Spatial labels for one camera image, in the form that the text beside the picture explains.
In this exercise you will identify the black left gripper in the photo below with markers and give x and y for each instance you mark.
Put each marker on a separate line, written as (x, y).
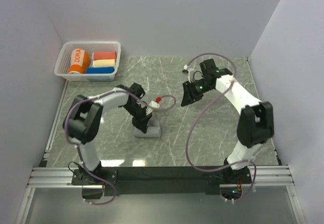
(142, 123)

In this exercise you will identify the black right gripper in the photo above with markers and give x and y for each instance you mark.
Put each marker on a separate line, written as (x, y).
(189, 95)

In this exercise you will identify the grey towel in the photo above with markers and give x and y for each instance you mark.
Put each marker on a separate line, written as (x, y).
(153, 130)

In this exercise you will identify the orange cartoon towel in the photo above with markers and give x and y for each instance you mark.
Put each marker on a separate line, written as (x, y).
(79, 61)

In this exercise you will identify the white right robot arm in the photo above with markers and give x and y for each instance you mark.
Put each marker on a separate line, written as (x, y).
(255, 124)

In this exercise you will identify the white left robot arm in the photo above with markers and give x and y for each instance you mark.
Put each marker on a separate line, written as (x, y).
(83, 119)

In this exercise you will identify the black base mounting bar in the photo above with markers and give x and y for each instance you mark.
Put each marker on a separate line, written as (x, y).
(157, 180)

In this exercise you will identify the blue rolled towel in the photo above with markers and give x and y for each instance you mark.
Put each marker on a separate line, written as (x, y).
(100, 70)

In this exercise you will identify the cream rolled towel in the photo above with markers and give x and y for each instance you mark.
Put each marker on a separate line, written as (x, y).
(104, 63)

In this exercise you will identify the red rolled towel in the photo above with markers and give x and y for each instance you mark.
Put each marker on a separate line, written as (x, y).
(110, 55)

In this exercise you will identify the white plastic basket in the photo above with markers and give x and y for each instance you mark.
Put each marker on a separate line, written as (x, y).
(63, 61)

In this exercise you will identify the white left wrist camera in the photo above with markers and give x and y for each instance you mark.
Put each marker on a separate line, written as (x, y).
(153, 105)

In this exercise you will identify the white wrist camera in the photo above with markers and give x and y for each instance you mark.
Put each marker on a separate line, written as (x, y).
(153, 105)
(189, 72)

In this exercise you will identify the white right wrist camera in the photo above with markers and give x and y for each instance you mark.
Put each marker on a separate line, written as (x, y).
(189, 72)

